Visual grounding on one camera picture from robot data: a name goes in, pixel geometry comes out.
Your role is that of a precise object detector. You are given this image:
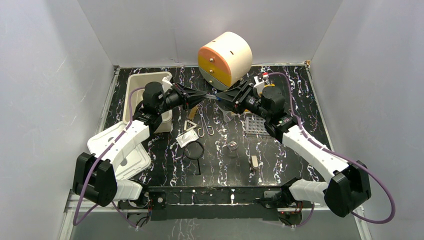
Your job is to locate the purple cable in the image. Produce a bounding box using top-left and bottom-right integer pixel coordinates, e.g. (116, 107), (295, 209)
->
(72, 86), (147, 229)
(264, 71), (397, 229)

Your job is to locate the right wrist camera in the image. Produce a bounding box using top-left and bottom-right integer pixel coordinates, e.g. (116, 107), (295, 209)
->
(253, 72), (269, 95)

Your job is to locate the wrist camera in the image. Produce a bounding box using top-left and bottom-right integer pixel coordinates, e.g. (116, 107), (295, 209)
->
(253, 72), (269, 95)
(162, 75), (173, 93)

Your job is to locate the small glass beaker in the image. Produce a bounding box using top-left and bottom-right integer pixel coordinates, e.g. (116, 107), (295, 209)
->
(226, 139), (239, 154)

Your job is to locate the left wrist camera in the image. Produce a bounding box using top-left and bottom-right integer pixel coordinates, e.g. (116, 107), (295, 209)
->
(162, 75), (173, 93)

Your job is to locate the black base frame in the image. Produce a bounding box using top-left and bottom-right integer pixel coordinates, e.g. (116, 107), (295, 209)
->
(117, 178), (314, 229)

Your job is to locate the blue capped vial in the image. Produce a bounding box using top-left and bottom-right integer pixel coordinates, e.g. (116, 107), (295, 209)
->
(204, 94), (219, 101)

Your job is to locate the cylindrical drawer cabinet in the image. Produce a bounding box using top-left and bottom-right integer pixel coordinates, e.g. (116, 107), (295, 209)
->
(197, 31), (253, 91)

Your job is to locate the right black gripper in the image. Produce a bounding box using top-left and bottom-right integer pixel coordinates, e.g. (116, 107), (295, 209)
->
(215, 80), (271, 121)

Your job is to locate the clear plastic funnel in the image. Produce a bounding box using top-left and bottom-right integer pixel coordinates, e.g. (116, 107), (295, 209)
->
(217, 105), (234, 123)

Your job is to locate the white bin lid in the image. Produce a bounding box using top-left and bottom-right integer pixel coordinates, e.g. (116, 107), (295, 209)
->
(87, 120), (152, 181)

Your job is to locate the black ring clamp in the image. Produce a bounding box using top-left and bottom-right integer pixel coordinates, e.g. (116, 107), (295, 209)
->
(183, 140), (205, 175)

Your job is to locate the clear acrylic tube rack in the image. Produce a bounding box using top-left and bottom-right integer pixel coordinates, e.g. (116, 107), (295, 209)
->
(244, 115), (270, 137)

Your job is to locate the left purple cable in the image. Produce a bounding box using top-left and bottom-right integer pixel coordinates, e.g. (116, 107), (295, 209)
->
(72, 86), (147, 229)

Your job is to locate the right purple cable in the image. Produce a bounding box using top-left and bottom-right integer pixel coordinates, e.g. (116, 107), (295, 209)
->
(264, 71), (397, 229)

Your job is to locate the white clay triangle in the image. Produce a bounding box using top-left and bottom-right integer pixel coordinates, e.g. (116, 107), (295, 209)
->
(183, 120), (197, 133)

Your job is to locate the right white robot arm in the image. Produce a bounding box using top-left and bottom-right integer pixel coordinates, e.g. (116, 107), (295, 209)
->
(216, 82), (372, 217)

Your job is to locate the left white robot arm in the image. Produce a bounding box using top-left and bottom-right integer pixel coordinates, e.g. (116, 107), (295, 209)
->
(72, 81), (207, 208)

